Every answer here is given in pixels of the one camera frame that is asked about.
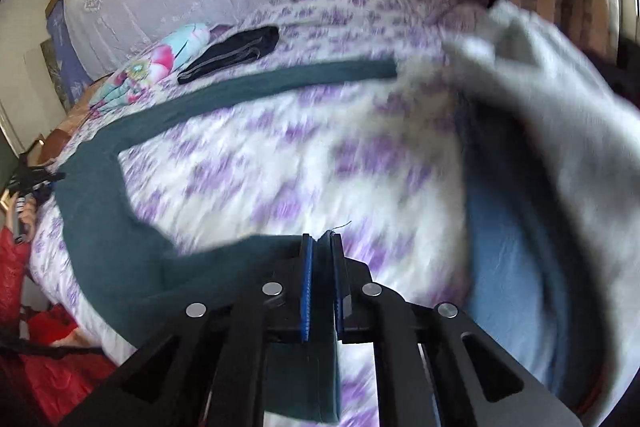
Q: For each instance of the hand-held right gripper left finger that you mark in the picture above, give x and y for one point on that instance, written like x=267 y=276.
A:
x=306 y=292

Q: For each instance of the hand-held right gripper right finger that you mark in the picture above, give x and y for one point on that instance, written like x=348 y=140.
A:
x=342 y=292

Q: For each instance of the teal pants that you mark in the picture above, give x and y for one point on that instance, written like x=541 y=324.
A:
x=110 y=227

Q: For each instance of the blue garment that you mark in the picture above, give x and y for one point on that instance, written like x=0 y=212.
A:
x=500 y=257

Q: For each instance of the black cloth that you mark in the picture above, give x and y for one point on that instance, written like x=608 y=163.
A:
x=235 y=47

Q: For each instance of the turquoise floral pillow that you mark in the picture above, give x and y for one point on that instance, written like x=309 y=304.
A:
x=145 y=67

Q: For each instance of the light grey garment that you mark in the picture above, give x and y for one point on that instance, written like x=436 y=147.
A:
x=575 y=132

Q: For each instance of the red cloth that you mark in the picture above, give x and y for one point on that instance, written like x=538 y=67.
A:
x=30 y=357

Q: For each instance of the brown satin pillow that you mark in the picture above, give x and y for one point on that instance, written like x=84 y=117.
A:
x=70 y=129

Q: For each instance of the blue patterned hanging cloth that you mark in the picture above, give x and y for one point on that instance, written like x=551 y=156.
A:
x=65 y=57

